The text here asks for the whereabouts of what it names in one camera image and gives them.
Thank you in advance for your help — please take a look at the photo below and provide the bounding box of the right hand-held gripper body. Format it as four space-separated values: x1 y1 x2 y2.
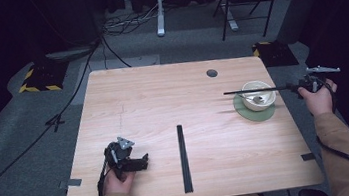
295 63 344 95

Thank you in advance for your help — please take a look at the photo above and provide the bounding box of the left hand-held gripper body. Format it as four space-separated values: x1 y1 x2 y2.
101 134 139 183

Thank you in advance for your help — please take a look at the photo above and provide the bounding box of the white ceramic bowl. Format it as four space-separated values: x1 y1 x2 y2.
239 78 280 115

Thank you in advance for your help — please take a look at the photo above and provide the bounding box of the black chopstick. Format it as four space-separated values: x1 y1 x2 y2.
222 84 292 98
180 133 195 194

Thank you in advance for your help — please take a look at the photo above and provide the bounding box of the person's right hand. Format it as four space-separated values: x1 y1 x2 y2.
296 77 342 119

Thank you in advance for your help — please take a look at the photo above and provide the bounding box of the person's left hand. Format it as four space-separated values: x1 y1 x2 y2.
100 165 139 196

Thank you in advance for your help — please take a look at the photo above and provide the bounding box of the black yellow striped base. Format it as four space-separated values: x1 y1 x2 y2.
14 58 74 97
250 37 300 71

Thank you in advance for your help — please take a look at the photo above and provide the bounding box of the metal spoon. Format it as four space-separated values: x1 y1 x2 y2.
238 91 266 107

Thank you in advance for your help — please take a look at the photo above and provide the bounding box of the black tape strip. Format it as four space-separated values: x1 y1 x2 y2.
176 124 191 194

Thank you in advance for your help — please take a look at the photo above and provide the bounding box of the green round coaster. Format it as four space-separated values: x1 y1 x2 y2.
232 89 278 126

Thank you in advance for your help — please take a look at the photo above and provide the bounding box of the grey tape piece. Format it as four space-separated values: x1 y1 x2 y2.
58 177 84 191
299 151 317 163

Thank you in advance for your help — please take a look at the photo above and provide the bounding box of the grey table grommet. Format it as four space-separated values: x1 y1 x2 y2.
205 68 219 79

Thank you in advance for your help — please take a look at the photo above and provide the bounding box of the person's black shoe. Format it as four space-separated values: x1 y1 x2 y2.
297 185 332 196

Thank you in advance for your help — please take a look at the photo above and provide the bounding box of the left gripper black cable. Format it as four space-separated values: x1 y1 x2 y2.
91 148 117 196

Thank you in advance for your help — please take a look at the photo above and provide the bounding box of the long black floor cable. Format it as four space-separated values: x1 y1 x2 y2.
0 35 121 196

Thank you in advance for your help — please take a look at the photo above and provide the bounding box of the bundle of floor cables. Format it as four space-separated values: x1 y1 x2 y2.
98 0 170 38

